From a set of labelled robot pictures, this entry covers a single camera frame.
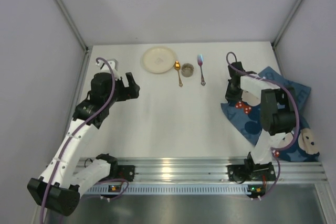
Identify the gold spoon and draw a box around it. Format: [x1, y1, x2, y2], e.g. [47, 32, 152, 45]
[174, 61, 183, 87]

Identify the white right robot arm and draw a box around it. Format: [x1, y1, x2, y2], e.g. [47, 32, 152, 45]
[225, 61, 299, 174]

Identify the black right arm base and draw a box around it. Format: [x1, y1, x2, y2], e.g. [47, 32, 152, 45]
[227, 163, 276, 184]

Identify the aluminium mounting rail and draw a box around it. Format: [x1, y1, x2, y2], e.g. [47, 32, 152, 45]
[73, 157, 328, 183]

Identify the aluminium frame post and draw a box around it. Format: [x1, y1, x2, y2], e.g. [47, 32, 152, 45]
[271, 0, 322, 48]
[54, 0, 88, 51]

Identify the perforated cable duct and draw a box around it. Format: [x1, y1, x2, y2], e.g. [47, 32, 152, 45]
[86, 184, 265, 195]

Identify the iridescent fork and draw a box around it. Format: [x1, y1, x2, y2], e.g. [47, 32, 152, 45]
[197, 54, 206, 86]

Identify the left aluminium frame post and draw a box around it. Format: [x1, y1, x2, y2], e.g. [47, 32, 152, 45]
[54, 0, 88, 51]

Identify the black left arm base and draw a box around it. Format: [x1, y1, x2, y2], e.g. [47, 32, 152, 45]
[99, 165, 135, 182]

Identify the blue cartoon bear placemat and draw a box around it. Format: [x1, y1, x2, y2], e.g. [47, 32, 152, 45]
[219, 66, 320, 162]

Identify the right aluminium frame post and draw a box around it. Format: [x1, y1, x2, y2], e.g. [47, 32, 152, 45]
[271, 0, 322, 48]

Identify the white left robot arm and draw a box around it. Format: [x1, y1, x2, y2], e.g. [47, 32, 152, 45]
[27, 72, 140, 216]

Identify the cream round plate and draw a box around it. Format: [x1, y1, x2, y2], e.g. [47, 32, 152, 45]
[141, 46, 177, 74]

